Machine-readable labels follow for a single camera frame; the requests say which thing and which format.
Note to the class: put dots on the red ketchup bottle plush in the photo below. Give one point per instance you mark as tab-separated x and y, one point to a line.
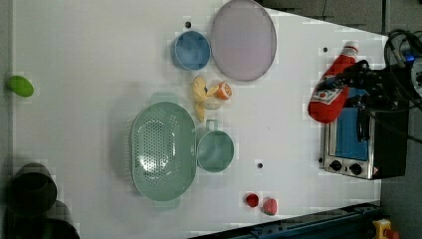
327	100

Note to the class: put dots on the toaster oven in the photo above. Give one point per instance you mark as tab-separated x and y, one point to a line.
368	144

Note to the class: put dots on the red strawberry toy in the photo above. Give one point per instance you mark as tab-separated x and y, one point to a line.
252	200

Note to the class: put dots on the green strainer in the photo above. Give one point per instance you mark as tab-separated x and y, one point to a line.
163	150

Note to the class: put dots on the orange slice toy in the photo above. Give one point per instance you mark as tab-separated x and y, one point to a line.
221	91

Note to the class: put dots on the blue cup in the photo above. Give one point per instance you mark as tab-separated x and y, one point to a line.
190	51

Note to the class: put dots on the blue aluminium frame rail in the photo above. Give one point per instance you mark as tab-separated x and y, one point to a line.
351	222

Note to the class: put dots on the pink strawberry toy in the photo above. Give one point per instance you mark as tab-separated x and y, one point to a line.
270	206

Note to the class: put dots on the yellow banana toy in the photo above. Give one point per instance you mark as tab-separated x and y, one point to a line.
205	98

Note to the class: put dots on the green object at table edge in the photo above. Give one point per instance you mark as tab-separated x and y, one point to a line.
21	86

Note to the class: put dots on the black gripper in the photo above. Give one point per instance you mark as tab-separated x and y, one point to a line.
380	87

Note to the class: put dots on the lilac round plate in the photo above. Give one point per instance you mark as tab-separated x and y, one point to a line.
243	40

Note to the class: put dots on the black cylinder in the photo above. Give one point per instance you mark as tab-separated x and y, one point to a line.
56	223
32	191

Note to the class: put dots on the teal cup with handle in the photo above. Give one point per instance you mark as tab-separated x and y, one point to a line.
215	148

